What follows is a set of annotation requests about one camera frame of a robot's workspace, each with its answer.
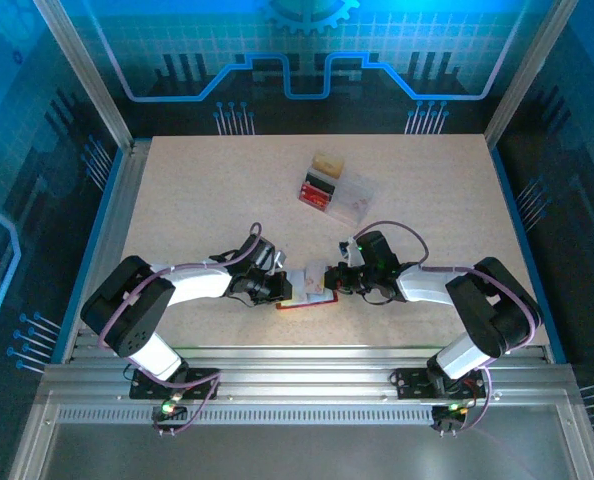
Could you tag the white plastic bag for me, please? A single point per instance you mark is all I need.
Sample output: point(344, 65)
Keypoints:
point(316, 277)

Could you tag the red card holder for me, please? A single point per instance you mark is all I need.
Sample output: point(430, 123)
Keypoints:
point(327, 300)

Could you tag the clear plastic card box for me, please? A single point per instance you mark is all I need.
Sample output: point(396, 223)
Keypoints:
point(352, 192)

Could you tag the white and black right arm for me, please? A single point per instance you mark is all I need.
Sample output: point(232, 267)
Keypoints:
point(422, 285)

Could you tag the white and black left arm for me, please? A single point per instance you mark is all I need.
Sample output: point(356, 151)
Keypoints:
point(197, 282)

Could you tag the white card red print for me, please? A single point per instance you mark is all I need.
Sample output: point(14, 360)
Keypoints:
point(352, 207)

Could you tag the black card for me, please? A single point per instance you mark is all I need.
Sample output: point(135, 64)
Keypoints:
point(322, 181)

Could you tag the gold card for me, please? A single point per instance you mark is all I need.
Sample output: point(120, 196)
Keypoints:
point(327, 164)

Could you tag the slotted aluminium strip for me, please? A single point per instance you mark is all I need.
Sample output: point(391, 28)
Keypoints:
point(302, 415)

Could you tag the blue table edge strip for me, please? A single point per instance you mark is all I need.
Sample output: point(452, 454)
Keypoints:
point(525, 250)
point(91, 252)

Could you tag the grey steel sheet panel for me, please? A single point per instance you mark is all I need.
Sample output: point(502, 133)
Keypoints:
point(302, 455)

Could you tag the small circuit board with light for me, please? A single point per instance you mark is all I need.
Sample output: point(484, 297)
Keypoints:
point(449, 412)
point(169, 410)

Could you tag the wide aluminium rail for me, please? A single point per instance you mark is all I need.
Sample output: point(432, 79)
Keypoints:
point(302, 370)

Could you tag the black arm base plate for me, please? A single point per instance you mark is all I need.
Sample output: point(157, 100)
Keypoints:
point(142, 387)
point(407, 385)

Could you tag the aluminium side rail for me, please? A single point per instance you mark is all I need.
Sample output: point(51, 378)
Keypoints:
point(117, 225)

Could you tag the aluminium frame post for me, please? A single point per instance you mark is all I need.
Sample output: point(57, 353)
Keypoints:
point(529, 75)
point(88, 75)

